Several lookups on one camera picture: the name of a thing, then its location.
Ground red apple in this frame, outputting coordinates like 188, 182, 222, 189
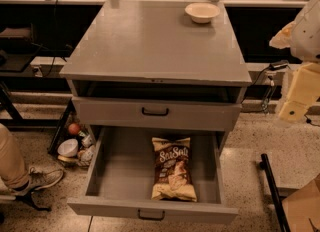
68, 123, 81, 135

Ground white bowl on floor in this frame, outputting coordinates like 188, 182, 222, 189
57, 139, 78, 157

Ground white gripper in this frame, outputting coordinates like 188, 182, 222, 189
269, 0, 320, 124

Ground black basket of items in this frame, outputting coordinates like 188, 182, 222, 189
48, 101, 95, 168

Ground closed grey top drawer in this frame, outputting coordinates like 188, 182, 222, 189
72, 97, 241, 131

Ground grey drawer cabinet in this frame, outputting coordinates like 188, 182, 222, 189
59, 0, 253, 144

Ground black power plug cable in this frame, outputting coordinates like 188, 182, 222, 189
246, 59, 291, 114

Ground white bowl on counter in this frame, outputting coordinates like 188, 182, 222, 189
185, 3, 220, 24

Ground black metal bar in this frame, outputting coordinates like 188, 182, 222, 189
259, 154, 291, 232

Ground cardboard box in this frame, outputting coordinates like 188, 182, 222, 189
282, 174, 320, 232

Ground person leg khaki trousers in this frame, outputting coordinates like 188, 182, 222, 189
0, 124, 29, 191

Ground black cable left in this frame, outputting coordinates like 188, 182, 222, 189
31, 0, 75, 78

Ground grey sneaker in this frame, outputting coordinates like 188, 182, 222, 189
11, 168, 64, 196

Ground brown sea salt chip bag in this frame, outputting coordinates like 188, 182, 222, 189
151, 137, 197, 202

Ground open grey middle drawer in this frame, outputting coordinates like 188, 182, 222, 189
67, 127, 238, 224

